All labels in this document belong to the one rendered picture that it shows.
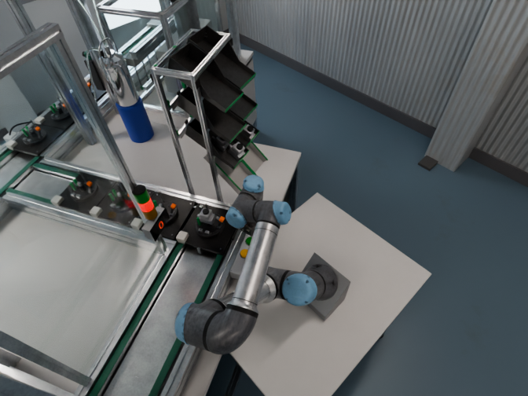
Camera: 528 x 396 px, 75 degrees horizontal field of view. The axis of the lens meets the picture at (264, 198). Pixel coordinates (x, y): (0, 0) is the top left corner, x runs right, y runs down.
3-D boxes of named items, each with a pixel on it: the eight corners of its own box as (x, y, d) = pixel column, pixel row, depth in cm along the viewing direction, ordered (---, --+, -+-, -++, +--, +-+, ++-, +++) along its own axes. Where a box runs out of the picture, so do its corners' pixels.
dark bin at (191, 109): (245, 126, 155) (250, 116, 148) (229, 144, 148) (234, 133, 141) (195, 89, 154) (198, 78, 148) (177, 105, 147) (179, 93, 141)
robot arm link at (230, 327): (232, 361, 86) (282, 193, 106) (200, 350, 92) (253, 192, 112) (254, 366, 95) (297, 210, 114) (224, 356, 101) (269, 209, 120)
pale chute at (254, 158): (263, 162, 191) (268, 159, 187) (251, 177, 184) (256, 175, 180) (229, 123, 182) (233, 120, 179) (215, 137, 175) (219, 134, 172)
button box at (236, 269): (260, 243, 167) (259, 237, 162) (244, 282, 155) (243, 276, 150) (247, 240, 169) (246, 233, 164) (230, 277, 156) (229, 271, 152)
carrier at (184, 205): (196, 203, 178) (192, 188, 169) (174, 241, 164) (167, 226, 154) (156, 193, 184) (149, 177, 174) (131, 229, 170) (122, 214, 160)
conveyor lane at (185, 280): (243, 225, 179) (241, 214, 171) (163, 400, 130) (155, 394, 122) (195, 212, 186) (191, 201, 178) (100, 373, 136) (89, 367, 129)
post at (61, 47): (168, 250, 160) (64, 36, 83) (165, 254, 158) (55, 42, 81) (163, 247, 161) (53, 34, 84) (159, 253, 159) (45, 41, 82)
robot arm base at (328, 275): (345, 283, 139) (336, 287, 131) (321, 307, 144) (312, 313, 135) (319, 256, 146) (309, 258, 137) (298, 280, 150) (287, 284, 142)
